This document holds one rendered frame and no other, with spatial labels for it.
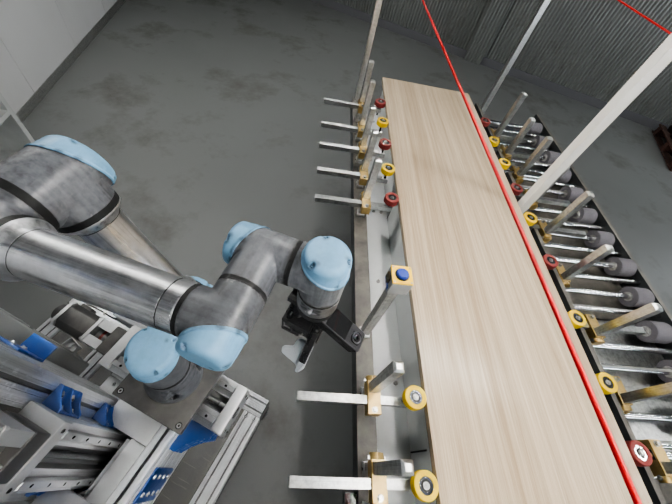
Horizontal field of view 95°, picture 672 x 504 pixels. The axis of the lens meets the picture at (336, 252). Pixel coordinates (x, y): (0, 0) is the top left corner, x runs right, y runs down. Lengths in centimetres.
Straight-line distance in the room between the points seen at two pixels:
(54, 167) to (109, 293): 26
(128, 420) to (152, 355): 35
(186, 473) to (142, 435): 74
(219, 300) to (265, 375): 168
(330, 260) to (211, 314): 17
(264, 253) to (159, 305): 15
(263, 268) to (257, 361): 168
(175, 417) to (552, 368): 137
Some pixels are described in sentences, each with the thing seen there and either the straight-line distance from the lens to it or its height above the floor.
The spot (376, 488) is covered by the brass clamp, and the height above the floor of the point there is 84.
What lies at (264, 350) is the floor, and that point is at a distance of 213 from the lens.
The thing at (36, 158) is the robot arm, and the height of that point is 165.
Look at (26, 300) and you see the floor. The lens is 273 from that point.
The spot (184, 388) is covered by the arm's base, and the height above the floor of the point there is 109.
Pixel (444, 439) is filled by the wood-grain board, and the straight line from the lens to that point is 126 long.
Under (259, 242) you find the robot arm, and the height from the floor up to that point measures 165.
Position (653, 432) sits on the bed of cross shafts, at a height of 71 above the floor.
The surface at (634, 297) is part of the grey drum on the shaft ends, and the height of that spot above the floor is 83.
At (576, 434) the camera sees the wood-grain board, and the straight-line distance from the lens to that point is 156.
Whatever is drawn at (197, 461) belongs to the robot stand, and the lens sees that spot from 185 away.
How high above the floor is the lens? 202
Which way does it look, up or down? 53 degrees down
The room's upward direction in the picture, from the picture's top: 16 degrees clockwise
